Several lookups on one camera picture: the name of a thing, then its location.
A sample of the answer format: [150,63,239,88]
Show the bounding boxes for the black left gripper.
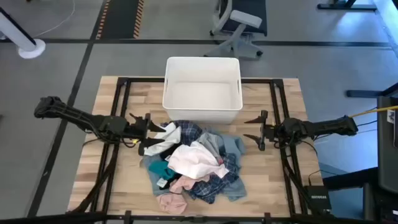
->
[126,113,167,156]

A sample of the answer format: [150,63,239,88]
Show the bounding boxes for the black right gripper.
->
[243,110,282,152]

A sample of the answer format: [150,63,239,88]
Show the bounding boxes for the blue plaid shirt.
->
[161,119,242,205]

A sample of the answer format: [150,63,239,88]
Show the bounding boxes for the pale white-pink garment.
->
[167,140,230,180]

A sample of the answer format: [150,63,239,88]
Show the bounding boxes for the white shirt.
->
[143,121,183,157]

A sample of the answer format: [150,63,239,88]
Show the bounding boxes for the black garment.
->
[158,144,184,190]

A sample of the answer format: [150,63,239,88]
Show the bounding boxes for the light blue denim jeans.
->
[216,133,247,164]

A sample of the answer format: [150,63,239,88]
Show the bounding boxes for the teal garment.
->
[148,160,177,182]

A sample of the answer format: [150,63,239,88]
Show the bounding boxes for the grey garment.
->
[195,132,223,159]

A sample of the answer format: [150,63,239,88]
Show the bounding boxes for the white plastic basket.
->
[162,56,244,124]

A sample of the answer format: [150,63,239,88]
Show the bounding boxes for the grey office chair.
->
[203,0,268,60]

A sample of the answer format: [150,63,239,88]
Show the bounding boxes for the black hazard-striped floor mat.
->
[95,0,146,40]

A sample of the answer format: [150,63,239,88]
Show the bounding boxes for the black side desk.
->
[323,82,398,224]

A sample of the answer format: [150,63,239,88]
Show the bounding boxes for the black desk foot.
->
[317,0,377,12]

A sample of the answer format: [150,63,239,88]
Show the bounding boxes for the white pole with round base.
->
[0,6,47,60]

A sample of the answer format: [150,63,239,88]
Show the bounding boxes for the black metal table frame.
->
[65,77,335,224]

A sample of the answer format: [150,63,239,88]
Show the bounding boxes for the black network switch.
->
[303,185,333,211]

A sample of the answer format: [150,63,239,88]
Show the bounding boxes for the black cable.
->
[356,119,379,128]

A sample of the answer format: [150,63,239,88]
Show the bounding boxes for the yellow cable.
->
[349,105,398,118]

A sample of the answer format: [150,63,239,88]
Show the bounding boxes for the white floor cable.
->
[33,0,77,38]

